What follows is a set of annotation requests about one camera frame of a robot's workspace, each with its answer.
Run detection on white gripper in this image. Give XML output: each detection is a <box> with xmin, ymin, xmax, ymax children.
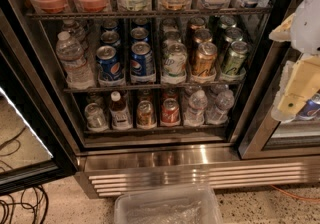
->
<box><xmin>269</xmin><ymin>0</ymin><xmax>320</xmax><ymax>122</ymax></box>

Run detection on clear water bottle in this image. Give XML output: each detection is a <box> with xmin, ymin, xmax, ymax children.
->
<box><xmin>62</xmin><ymin>19</ymin><xmax>89</xmax><ymax>50</ymax></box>
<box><xmin>56</xmin><ymin>31</ymin><xmax>96</xmax><ymax>90</ymax></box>

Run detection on right bottom water bottle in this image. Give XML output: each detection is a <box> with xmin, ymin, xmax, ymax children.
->
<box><xmin>206</xmin><ymin>90</ymin><xmax>234</xmax><ymax>125</ymax></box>

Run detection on left bottom water bottle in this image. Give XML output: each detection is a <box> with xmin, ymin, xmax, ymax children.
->
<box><xmin>184</xmin><ymin>90</ymin><xmax>208</xmax><ymax>127</ymax></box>

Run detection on red can bottom shelf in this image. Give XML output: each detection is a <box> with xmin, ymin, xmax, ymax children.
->
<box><xmin>161</xmin><ymin>98</ymin><xmax>180</xmax><ymax>127</ymax></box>

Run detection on orange can bottom shelf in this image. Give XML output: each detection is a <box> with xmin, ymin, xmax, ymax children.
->
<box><xmin>136</xmin><ymin>100</ymin><xmax>156</xmax><ymax>129</ymax></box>

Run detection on brown tea bottle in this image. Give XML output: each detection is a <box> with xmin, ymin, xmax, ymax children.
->
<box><xmin>109</xmin><ymin>91</ymin><xmax>132</xmax><ymax>130</ymax></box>

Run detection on silver can bottom shelf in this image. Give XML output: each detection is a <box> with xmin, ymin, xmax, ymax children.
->
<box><xmin>85</xmin><ymin>103</ymin><xmax>108</xmax><ymax>132</ymax></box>

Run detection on steel fridge vent grille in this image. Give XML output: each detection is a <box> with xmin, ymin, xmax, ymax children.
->
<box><xmin>75</xmin><ymin>156</ymin><xmax>320</xmax><ymax>198</ymax></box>

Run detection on open fridge glass door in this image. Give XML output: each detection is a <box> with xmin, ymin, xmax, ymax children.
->
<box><xmin>0</xmin><ymin>11</ymin><xmax>76</xmax><ymax>195</ymax></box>

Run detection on blue can behind glass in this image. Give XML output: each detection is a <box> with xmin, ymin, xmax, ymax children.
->
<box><xmin>297</xmin><ymin>93</ymin><xmax>320</xmax><ymax>120</ymax></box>

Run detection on second row green can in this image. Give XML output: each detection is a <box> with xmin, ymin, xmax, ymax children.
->
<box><xmin>222</xmin><ymin>27</ymin><xmax>244</xmax><ymax>49</ymax></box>

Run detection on gold soda can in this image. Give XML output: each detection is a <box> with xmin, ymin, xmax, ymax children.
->
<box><xmin>191</xmin><ymin>42</ymin><xmax>217</xmax><ymax>82</ymax></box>

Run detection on second row gold can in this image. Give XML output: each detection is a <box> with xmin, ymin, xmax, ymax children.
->
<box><xmin>192</xmin><ymin>29</ymin><xmax>212</xmax><ymax>46</ymax></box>

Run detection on white green soda can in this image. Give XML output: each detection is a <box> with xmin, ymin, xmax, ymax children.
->
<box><xmin>161</xmin><ymin>42</ymin><xmax>187</xmax><ymax>84</ymax></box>

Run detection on front right Pepsi can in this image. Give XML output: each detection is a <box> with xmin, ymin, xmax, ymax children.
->
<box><xmin>130</xmin><ymin>41</ymin><xmax>156</xmax><ymax>84</ymax></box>

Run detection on second row right Pepsi can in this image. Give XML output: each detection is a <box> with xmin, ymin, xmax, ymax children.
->
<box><xmin>130</xmin><ymin>27</ymin><xmax>150</xmax><ymax>43</ymax></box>

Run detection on second row pepsi can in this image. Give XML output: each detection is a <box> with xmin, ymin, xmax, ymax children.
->
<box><xmin>130</xmin><ymin>27</ymin><xmax>150</xmax><ymax>43</ymax></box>
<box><xmin>100</xmin><ymin>31</ymin><xmax>121</xmax><ymax>48</ymax></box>

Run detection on clear plastic bin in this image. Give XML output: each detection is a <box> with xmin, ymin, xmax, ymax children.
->
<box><xmin>114</xmin><ymin>184</ymin><xmax>223</xmax><ymax>224</ymax></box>

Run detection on front left Pepsi can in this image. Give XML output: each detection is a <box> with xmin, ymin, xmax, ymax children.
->
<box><xmin>96</xmin><ymin>45</ymin><xmax>125</xmax><ymax>87</ymax></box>

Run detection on second row left Pepsi can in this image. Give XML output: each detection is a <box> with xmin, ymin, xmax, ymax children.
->
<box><xmin>100</xmin><ymin>31</ymin><xmax>121</xmax><ymax>48</ymax></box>

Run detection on upper wire shelf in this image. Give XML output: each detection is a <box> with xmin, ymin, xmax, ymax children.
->
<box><xmin>26</xmin><ymin>7</ymin><xmax>271</xmax><ymax>20</ymax></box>

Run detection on wire shelf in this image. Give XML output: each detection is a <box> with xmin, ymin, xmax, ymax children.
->
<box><xmin>63</xmin><ymin>80</ymin><xmax>244</xmax><ymax>93</ymax></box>
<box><xmin>26</xmin><ymin>7</ymin><xmax>271</xmax><ymax>20</ymax></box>

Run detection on orange floor cable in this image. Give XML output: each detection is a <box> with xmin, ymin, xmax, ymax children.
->
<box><xmin>270</xmin><ymin>185</ymin><xmax>320</xmax><ymax>202</ymax></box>

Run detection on middle wire shelf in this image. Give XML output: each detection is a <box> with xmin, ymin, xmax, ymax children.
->
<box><xmin>63</xmin><ymin>80</ymin><xmax>244</xmax><ymax>93</ymax></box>

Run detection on black floor cables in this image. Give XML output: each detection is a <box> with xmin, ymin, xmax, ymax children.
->
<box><xmin>0</xmin><ymin>185</ymin><xmax>50</xmax><ymax>224</ymax></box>

